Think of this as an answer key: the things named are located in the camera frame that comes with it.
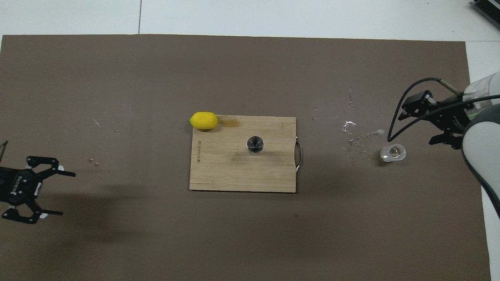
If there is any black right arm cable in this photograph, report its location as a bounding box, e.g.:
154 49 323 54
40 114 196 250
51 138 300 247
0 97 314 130
387 77 500 142

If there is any yellow lemon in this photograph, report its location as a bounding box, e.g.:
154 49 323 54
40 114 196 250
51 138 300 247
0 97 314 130
189 112 218 130

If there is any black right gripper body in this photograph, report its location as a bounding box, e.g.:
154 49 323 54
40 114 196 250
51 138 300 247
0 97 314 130
432 101 475 137

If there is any wooden cutting board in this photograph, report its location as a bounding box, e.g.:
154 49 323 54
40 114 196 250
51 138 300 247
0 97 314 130
189 115 302 193

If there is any grey ribbed device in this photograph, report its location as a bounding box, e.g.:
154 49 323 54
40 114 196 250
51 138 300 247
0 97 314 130
471 0 500 30

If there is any brown table mat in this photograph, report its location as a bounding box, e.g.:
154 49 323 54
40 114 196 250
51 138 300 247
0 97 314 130
0 34 492 281

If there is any clear glass cup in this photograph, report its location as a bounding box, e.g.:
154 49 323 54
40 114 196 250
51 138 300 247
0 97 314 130
380 144 407 162

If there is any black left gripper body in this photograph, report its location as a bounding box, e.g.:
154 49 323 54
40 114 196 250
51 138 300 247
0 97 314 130
0 168 43 204

